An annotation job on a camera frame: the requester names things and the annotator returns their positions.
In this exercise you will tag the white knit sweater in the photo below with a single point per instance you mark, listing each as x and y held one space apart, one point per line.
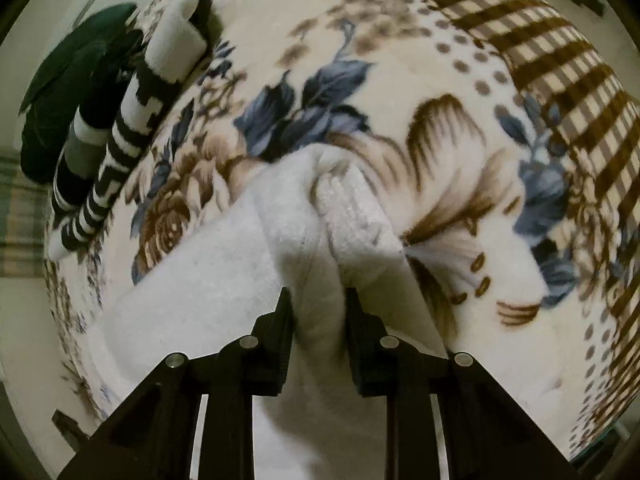
225 270

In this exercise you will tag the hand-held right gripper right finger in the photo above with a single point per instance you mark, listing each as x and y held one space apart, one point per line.
356 350

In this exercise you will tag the black striped folded sweater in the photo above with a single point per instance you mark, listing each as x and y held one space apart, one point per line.
130 125

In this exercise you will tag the dark green quilt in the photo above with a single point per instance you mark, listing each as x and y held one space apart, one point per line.
65 85

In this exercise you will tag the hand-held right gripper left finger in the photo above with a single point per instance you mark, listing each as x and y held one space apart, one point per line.
282 350

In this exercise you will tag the floral bed blanket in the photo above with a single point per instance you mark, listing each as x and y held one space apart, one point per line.
450 60

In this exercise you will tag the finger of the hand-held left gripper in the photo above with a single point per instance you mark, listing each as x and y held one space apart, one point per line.
70 430

